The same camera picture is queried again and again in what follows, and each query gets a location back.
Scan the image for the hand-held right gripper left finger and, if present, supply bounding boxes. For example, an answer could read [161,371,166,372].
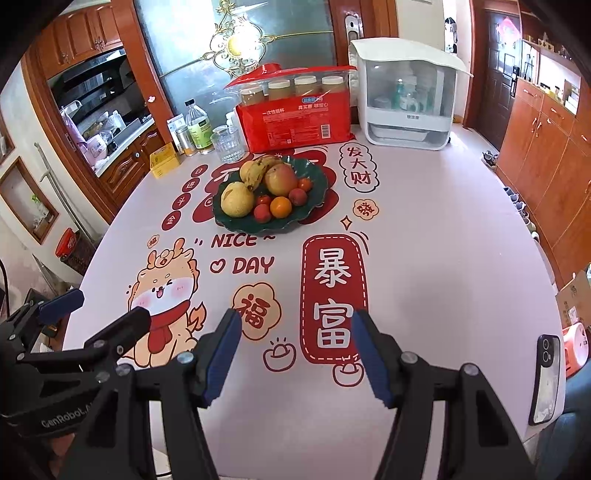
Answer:
[58,308,243,480]

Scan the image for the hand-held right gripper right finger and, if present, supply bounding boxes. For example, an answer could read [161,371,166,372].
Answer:
[352,308,541,480]

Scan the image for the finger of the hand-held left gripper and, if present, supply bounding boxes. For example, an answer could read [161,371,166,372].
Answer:
[7,288,86,344]
[18,306,153,379]

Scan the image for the dark green scalloped plate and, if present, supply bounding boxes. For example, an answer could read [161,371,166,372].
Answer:
[212,155,329,235]

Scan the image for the yellow pear with hole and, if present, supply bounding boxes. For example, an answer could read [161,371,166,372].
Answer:
[220,181,256,217]

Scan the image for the spotted yellow banana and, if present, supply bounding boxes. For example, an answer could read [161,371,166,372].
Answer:
[244,155,283,192]

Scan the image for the red yellow apple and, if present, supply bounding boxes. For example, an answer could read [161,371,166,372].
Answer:
[264,164,299,197]

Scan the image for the brown woven basket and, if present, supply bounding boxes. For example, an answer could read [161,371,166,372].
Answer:
[62,233,97,276]

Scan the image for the grey metal pole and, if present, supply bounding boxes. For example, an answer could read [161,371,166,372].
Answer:
[34,143,90,252]

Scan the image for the wooden kitchen base cabinet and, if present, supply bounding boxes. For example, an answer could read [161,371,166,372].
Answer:
[95,122,171,208]

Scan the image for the pink rice cooker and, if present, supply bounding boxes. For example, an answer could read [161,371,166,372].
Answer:
[81,134,109,164]

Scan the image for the smartphone black case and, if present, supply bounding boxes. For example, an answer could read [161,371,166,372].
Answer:
[527,333,563,426]

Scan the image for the yellow cardboard box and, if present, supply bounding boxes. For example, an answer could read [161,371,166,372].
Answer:
[149,143,182,179]

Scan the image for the small metal can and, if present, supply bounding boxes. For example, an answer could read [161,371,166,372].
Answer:
[175,127,195,157]

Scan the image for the pink plastic stool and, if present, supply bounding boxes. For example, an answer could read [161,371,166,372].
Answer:
[561,323,591,379]

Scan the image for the clear glass tumbler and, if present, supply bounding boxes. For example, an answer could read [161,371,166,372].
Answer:
[211,126,244,163]

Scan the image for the person's blue jeans leg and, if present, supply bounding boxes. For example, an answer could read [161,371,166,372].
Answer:
[531,369,591,480]

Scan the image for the brown cardboard box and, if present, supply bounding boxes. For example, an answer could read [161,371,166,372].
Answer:
[554,270,591,330]

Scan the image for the white blue carton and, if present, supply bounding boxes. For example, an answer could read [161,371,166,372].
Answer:
[166,116,188,153]

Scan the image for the row of shoes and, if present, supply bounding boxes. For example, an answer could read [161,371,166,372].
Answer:
[502,185,541,241]

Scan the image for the clear bottle green label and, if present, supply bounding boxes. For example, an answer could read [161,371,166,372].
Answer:
[185,100,215,155]

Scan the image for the red paper cup pack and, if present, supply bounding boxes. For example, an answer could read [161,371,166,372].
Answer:
[224,63,358,154]

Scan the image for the black range hood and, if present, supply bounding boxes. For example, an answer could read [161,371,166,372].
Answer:
[46,48,134,102]

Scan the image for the white countertop sterilizer cabinet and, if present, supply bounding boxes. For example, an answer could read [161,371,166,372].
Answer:
[348,38,474,153]

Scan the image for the wooden kitchen upper cabinets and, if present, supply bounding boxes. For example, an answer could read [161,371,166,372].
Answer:
[34,2,123,77]

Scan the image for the frosted glass door gold ornament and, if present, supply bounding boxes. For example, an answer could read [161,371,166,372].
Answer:
[134,0,335,125]

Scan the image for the dark brown entrance door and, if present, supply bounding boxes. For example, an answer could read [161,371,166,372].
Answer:
[471,7,522,153]

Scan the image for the dark hanging item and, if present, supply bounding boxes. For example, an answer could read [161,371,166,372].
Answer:
[444,16,459,55]

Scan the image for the lit display shelf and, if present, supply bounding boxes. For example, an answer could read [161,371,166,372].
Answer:
[522,32,583,116]

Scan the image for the red paper door decoration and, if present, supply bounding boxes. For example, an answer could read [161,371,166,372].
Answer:
[496,16,520,44]

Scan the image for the wooden wall cabinets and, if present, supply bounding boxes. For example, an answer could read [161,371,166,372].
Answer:
[496,76,591,287]

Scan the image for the silver door handle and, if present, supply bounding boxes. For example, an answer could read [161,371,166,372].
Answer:
[344,15,362,47]

